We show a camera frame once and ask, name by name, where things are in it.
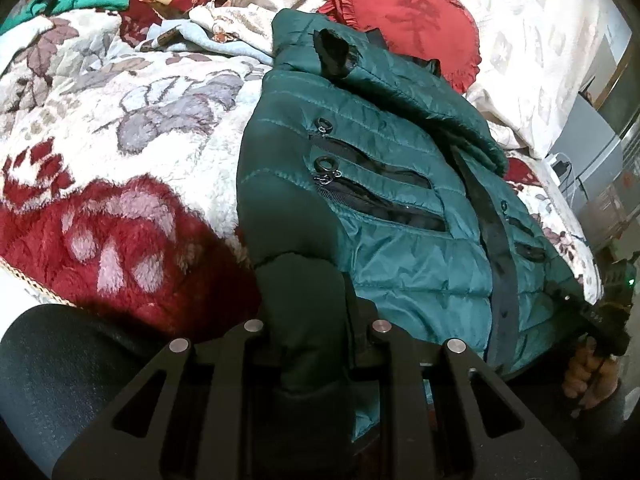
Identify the grey cabinet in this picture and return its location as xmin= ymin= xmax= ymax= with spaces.
xmin=547 ymin=40 xmax=640 ymax=253

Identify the bright green cloth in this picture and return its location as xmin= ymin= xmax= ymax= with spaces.
xmin=19 ymin=0 xmax=132 ymax=20

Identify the person's right forearm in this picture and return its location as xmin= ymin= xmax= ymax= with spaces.
xmin=570 ymin=377 xmax=632 ymax=423

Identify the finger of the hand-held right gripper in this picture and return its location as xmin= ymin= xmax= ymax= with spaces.
xmin=562 ymin=291 xmax=632 ymax=360

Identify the light blue cloth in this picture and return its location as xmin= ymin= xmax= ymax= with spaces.
xmin=142 ymin=6 xmax=275 ymax=62

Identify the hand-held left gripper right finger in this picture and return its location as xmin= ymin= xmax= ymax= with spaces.
xmin=344 ymin=272 xmax=582 ymax=480

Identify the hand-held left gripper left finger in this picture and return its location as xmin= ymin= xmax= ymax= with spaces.
xmin=56 ymin=319 xmax=273 ymax=480

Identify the floral fleece blanket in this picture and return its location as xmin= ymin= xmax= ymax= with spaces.
xmin=0 ymin=10 xmax=602 ymax=313

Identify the green puffer jacket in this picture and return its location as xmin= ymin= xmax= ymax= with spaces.
xmin=237 ymin=9 xmax=597 ymax=461

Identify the person's right hand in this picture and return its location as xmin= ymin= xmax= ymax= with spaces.
xmin=561 ymin=335 xmax=622 ymax=412

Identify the red heart-shaped ruffled pillow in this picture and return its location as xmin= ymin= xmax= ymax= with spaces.
xmin=317 ymin=0 xmax=482 ymax=95

